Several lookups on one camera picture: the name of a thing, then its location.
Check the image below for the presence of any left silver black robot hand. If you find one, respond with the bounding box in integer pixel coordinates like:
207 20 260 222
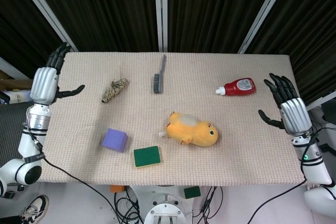
29 42 86 105

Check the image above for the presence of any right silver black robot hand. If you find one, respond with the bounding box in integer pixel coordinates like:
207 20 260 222
258 73 312 136

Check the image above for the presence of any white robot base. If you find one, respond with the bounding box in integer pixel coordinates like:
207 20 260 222
130 185 201 224

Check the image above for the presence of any yellow plush toy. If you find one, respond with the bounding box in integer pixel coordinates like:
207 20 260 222
158 111 219 148

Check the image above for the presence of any cardboard box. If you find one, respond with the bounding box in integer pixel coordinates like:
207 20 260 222
0 78 34 92

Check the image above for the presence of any black mesh office chair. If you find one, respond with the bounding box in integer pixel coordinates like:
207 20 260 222
0 102 30 168

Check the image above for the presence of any red squeeze bottle white cap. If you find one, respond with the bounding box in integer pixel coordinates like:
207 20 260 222
215 77 257 97

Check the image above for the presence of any purple foam cube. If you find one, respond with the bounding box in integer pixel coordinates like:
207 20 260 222
102 127 129 153

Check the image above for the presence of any beige waffle tablecloth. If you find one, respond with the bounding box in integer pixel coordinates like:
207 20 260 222
36 51 308 186

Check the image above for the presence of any black pleated curtain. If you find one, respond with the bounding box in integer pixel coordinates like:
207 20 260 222
0 0 336 105

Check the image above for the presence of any grey scrubbing brush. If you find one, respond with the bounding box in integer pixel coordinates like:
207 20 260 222
153 54 167 94

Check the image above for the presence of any black white sneaker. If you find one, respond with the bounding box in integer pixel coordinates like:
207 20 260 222
20 195 50 224

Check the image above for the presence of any green yellow sponge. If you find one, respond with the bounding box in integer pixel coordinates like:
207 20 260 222
133 145 162 170

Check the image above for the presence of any dark green sponge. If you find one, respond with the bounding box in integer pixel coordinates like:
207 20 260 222
183 186 202 200

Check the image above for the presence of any woven straw rope bundle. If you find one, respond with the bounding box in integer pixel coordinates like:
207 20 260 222
101 77 130 103

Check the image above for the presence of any white frame post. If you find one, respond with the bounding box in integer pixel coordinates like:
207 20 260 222
237 0 292 55
15 0 79 52
154 0 169 52

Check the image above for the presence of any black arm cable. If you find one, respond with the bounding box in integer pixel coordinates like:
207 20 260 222
25 123 141 224
247 126 320 224

